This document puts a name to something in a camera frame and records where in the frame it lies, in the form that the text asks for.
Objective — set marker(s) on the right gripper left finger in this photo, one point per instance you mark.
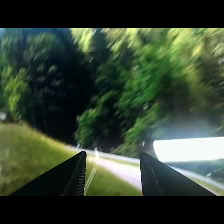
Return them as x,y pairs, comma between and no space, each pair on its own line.
66,180

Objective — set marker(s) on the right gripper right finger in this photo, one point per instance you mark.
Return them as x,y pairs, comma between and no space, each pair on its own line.
160,180

